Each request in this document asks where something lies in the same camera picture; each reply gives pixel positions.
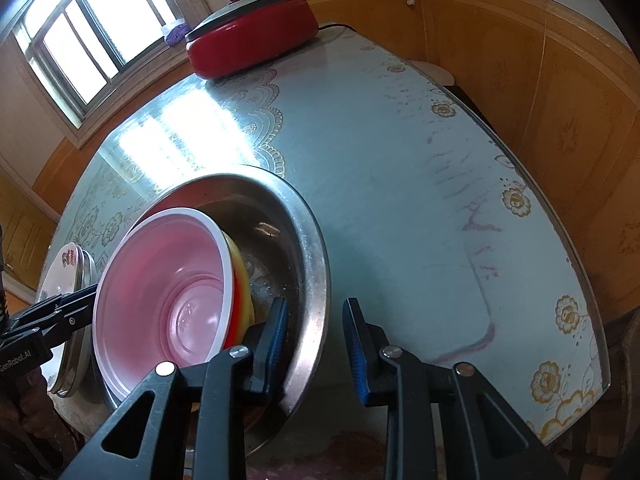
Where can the purple packet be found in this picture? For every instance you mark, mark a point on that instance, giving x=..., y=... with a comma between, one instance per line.
x=175, y=32

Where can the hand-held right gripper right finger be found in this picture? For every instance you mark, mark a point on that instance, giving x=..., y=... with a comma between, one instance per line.
x=356, y=355

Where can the grey pot lid red knob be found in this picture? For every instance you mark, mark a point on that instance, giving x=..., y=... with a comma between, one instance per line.
x=235, y=15

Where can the gold lace table mat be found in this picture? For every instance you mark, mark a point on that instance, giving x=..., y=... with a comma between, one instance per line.
x=250, y=105

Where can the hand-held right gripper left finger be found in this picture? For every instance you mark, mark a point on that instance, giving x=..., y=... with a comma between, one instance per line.
x=274, y=335

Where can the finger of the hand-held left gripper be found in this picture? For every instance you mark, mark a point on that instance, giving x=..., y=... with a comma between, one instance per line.
x=70, y=298
x=75, y=321

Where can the dark wooden chair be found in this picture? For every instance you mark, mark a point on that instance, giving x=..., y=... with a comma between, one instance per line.
x=617, y=390

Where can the window with white frame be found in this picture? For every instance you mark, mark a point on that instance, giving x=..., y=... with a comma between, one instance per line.
x=100, y=20

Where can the large white printed plate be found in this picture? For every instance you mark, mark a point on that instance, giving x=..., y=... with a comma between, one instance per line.
x=75, y=360

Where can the red electric pot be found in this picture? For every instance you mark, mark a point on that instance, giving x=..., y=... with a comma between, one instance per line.
x=250, y=42

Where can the small white printed plate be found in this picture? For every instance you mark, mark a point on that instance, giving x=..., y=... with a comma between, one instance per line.
x=62, y=270

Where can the white round stool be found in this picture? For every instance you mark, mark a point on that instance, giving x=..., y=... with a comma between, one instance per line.
x=432, y=72

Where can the wooden door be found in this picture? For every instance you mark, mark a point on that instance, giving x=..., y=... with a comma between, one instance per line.
x=22, y=235

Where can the yellow plastic bowl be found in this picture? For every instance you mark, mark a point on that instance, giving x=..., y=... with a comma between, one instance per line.
x=242, y=285

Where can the stainless steel bowl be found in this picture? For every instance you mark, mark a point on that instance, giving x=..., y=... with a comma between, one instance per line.
x=305, y=270

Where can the red plastic bowl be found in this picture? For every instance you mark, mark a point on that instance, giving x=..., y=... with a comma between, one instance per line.
x=165, y=295

